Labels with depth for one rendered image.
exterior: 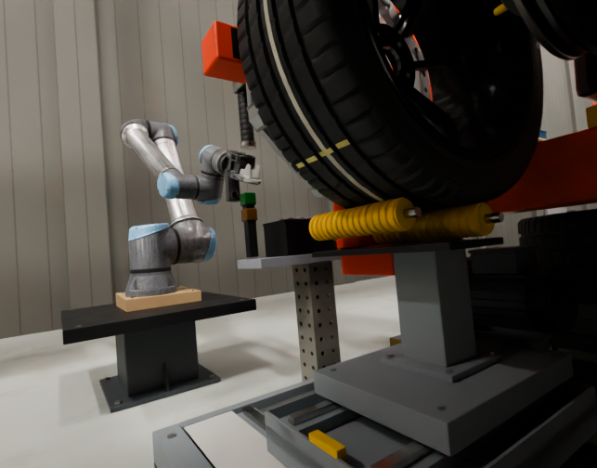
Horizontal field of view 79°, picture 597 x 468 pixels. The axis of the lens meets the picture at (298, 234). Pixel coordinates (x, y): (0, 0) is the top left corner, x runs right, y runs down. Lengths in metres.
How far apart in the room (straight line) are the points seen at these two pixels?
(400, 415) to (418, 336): 0.18
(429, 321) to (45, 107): 3.46
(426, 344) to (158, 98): 3.54
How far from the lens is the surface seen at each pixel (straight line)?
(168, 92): 3.99
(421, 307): 0.73
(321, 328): 1.25
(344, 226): 0.70
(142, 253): 1.47
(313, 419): 0.71
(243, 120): 1.01
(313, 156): 0.63
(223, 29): 0.75
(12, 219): 3.53
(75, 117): 3.64
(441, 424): 0.57
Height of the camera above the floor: 0.47
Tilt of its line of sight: 3 degrees up
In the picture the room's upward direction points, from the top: 5 degrees counter-clockwise
